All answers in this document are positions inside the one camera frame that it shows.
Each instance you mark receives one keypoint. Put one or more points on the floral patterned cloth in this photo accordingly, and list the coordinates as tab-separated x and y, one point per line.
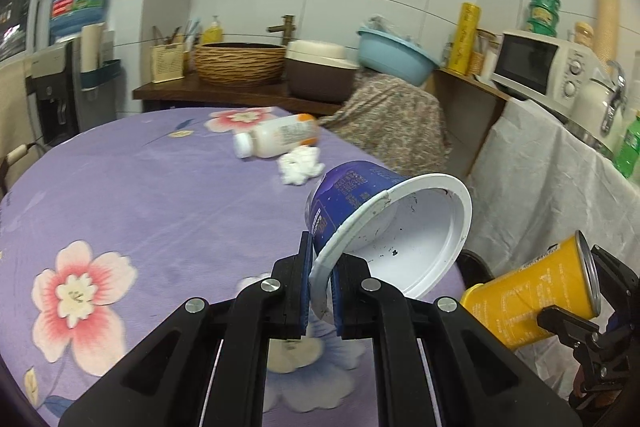
395	122

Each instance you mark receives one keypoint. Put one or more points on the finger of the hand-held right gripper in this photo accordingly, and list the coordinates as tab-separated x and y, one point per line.
567	324
617	287

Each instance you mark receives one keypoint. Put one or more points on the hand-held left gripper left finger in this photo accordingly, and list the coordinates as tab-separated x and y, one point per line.
302	287

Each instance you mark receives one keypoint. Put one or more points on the white kettle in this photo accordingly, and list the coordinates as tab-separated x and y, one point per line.
595	102

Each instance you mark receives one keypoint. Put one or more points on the purple floral tablecloth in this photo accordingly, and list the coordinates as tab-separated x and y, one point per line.
150	187

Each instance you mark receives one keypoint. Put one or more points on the wicker basket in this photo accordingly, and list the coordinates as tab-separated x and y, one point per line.
240	64

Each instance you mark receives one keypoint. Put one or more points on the stack of green bowls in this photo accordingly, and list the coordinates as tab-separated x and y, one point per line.
542	12

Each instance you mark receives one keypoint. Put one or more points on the light blue plastic basin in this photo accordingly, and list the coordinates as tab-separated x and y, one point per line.
395	54

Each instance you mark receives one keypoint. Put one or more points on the tall stack of paper cups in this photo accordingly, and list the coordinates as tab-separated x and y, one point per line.
607	7

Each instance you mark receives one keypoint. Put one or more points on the small crumpled white tissue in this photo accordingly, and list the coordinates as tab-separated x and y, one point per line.
300	164

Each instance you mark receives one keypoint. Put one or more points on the white paper cup tube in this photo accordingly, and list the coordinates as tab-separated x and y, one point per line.
92	47

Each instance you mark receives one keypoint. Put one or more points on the bronze faucet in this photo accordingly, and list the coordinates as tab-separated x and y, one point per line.
285	29

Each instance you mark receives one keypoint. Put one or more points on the white cloth cover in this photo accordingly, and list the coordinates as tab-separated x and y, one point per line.
540	187

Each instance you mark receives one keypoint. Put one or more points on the water dispenser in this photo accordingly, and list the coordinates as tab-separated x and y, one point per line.
60	97

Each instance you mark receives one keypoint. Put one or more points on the chopstick holder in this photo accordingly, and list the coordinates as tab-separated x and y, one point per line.
167	59

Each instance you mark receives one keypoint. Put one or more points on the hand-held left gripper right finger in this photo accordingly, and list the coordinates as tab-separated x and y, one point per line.
337	307

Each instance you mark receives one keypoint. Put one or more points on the yellow cylindrical can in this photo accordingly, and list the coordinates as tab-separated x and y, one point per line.
530	297

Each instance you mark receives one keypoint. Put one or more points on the green drink bottle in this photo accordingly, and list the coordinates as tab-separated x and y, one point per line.
630	147

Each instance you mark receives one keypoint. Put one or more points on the brown basin with cream lid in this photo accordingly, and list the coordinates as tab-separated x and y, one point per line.
320	72

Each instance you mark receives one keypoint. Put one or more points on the yellow plastic roll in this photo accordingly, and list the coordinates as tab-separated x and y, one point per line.
462	39

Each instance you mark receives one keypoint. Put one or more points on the wooden counter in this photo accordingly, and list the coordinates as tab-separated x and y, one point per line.
225	94

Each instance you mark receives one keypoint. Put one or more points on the white microwave oven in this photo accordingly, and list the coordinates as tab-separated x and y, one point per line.
540	67

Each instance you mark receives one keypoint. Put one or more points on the yellow soap bottle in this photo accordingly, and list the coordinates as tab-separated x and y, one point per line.
211	32

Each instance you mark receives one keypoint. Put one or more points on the white bottle with orange label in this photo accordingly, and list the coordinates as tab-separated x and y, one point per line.
280	137

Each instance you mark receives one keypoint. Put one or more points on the wooden chair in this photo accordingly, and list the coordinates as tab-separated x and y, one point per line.
15	162

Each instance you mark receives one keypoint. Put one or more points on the wooden side cabinet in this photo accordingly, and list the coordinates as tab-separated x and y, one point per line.
470	117

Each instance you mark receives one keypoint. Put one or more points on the blue plastic cup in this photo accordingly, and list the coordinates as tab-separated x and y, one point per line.
410	237

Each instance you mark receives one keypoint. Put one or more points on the black trash bin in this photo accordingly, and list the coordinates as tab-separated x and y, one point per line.
475	269

